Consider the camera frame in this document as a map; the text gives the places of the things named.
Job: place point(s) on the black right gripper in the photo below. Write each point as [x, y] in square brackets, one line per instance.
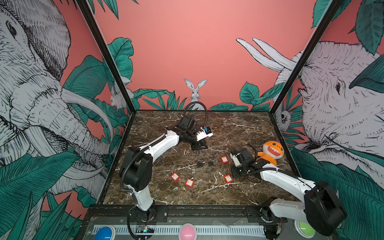
[234, 172]

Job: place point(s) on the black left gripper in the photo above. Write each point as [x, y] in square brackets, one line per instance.
[198, 145]

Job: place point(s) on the red padlock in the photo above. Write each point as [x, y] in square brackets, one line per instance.
[228, 178]
[175, 177]
[189, 183]
[224, 160]

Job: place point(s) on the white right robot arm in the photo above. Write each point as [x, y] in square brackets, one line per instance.
[318, 204]

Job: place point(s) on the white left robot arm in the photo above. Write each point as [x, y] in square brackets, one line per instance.
[137, 169]

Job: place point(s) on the orange shark plush toy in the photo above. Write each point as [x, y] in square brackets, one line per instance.
[272, 151]

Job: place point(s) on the pink push button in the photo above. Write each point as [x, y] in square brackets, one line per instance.
[188, 232]

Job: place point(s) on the green push button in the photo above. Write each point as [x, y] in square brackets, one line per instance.
[304, 229]

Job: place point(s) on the blue push button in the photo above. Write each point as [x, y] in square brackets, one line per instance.
[106, 233]

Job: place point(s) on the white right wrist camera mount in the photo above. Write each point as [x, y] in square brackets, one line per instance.
[234, 157]

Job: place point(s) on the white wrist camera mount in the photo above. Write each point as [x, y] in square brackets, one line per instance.
[204, 133]
[234, 157]

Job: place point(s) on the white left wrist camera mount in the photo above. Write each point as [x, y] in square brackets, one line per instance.
[204, 133]

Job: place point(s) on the white slotted cable duct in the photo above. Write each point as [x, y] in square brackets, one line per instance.
[202, 230]

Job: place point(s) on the black corner frame post left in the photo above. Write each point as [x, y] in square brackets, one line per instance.
[88, 15]

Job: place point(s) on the black corner frame post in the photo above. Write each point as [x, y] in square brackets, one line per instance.
[325, 20]
[88, 15]

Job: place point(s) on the black corner frame post right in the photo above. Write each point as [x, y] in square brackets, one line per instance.
[325, 20]

